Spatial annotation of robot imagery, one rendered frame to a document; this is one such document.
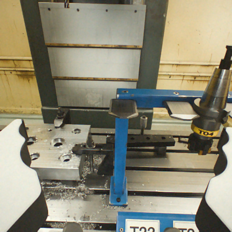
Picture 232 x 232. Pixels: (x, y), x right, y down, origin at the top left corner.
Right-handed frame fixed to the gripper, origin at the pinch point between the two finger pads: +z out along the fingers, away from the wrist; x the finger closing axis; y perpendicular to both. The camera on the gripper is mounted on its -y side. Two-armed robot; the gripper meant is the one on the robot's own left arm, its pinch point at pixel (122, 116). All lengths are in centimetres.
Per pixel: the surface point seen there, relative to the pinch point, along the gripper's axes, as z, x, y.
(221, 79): 17.4, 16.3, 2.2
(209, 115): 15.9, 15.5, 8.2
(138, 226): 11.4, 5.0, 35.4
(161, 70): 120, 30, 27
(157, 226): 11.6, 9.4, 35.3
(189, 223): 12.2, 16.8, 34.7
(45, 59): 83, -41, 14
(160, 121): 116, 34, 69
